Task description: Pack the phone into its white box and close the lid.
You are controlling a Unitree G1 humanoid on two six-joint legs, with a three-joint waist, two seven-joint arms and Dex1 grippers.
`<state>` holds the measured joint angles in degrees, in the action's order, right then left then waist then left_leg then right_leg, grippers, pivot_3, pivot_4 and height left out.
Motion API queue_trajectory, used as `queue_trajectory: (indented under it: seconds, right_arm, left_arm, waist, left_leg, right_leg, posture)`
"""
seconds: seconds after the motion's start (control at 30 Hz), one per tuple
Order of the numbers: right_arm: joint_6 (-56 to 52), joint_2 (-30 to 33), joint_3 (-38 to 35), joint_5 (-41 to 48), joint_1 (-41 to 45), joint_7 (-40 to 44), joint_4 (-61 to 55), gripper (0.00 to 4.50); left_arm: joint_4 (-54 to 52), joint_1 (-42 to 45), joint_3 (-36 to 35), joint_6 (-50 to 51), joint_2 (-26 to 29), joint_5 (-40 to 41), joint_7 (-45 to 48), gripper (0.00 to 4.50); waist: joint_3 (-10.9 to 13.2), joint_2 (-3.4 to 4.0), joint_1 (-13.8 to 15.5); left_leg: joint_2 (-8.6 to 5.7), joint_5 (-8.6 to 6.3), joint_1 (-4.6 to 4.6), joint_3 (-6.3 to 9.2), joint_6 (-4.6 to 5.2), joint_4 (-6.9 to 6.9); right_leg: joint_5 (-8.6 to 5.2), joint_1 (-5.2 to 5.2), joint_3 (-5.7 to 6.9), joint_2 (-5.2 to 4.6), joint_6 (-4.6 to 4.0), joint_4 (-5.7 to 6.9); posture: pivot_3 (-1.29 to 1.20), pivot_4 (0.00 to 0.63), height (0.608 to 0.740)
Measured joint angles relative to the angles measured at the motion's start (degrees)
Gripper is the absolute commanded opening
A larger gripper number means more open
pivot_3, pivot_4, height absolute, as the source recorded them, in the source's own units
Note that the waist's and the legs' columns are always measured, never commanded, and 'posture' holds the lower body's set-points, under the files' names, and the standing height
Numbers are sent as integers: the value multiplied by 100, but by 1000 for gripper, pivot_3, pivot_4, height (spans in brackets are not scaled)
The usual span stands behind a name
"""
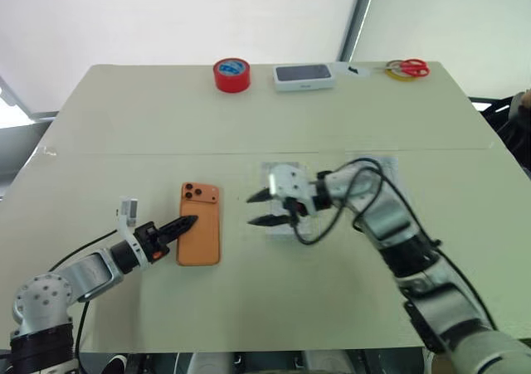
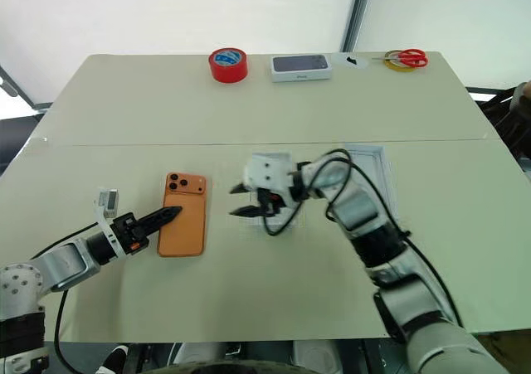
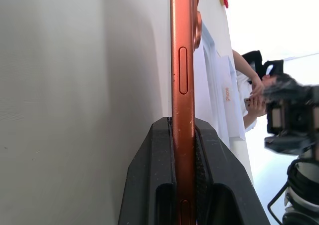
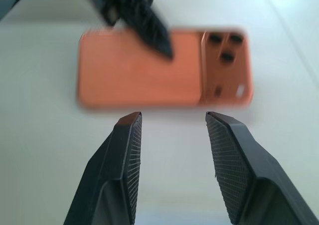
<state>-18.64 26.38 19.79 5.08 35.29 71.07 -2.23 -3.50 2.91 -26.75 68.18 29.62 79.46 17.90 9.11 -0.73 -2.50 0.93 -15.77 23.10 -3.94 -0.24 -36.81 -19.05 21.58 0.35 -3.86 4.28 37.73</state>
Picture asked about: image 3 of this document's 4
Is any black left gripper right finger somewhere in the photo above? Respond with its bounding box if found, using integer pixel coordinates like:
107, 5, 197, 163
193, 124, 271, 225

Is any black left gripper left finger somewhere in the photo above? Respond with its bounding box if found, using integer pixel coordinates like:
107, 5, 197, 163
118, 117, 178, 225

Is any black VR headset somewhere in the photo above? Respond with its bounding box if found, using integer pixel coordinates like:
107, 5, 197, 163
241, 50, 285, 82

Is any orange smartphone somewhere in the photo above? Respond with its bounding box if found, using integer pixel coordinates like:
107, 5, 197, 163
169, 0, 203, 225

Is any person in white shirt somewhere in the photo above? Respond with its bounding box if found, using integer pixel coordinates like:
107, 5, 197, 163
231, 49, 287, 131

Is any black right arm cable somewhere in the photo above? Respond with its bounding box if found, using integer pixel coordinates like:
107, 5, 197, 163
267, 159, 304, 225

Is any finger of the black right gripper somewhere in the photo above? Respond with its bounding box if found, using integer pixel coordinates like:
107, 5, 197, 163
261, 73, 319, 105

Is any white phone box lid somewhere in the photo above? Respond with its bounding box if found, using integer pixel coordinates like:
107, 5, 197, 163
213, 55, 247, 141

